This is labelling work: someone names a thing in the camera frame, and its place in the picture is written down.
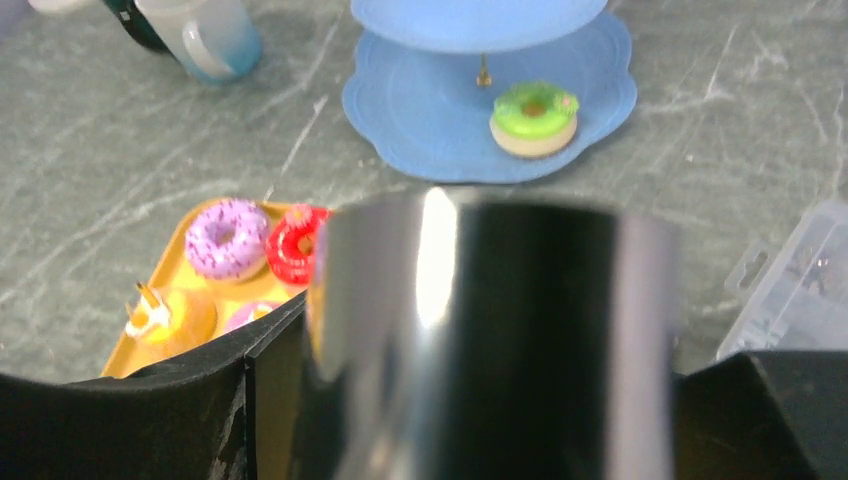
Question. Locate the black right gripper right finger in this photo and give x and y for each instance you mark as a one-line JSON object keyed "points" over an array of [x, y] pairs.
{"points": [[764, 415]]}

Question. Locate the yellow serving tray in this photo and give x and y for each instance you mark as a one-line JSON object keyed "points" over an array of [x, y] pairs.
{"points": [[173, 270]]}

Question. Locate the red frosted donut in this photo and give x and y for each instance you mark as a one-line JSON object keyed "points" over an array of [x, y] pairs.
{"points": [[291, 245]]}

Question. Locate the blue three-tier cake stand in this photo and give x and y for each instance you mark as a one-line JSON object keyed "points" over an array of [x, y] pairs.
{"points": [[428, 73]]}

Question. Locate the yellow cupcake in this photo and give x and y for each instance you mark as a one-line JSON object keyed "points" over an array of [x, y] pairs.
{"points": [[170, 321]]}

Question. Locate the clear plastic compartment box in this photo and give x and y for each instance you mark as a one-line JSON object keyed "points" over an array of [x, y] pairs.
{"points": [[794, 298]]}

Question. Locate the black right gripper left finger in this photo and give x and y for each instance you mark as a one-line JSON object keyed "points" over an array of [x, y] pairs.
{"points": [[224, 410]]}

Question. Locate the green frosted donut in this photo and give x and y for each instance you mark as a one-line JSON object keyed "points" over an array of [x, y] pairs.
{"points": [[534, 119]]}

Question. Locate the white and blue mug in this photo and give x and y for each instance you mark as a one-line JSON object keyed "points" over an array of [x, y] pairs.
{"points": [[215, 41]]}

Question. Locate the white tape roll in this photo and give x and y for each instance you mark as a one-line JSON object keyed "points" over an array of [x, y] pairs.
{"points": [[58, 7]]}

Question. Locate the dark green mug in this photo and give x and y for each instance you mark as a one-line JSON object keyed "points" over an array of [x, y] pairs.
{"points": [[136, 25]]}

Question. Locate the purple sprinkled donut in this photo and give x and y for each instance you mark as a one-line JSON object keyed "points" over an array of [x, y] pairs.
{"points": [[226, 241]]}

